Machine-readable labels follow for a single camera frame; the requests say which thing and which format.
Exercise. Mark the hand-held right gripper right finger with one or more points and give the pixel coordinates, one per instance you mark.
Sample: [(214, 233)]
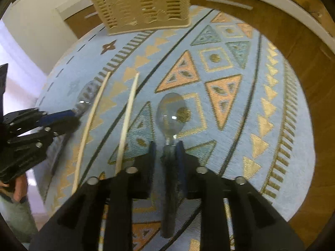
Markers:
[(180, 157)]

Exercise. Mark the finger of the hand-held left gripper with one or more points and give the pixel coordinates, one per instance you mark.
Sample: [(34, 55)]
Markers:
[(66, 125), (59, 115)]

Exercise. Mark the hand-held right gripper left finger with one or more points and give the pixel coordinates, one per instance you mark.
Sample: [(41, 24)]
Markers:
[(152, 157)]

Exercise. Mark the wooden chopstick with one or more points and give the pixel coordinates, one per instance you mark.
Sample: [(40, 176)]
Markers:
[(92, 120), (128, 113)]

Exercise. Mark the clear plastic spoon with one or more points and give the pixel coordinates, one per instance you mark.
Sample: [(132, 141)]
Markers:
[(86, 96)]

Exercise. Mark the beige slotted plastic utensil basket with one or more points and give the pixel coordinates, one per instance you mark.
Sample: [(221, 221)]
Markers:
[(136, 2)]

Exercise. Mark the person's left hand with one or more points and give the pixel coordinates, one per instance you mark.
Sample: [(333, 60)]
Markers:
[(18, 188)]

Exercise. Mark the blue patterned tablecloth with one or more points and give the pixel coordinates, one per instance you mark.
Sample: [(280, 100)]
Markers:
[(235, 44)]

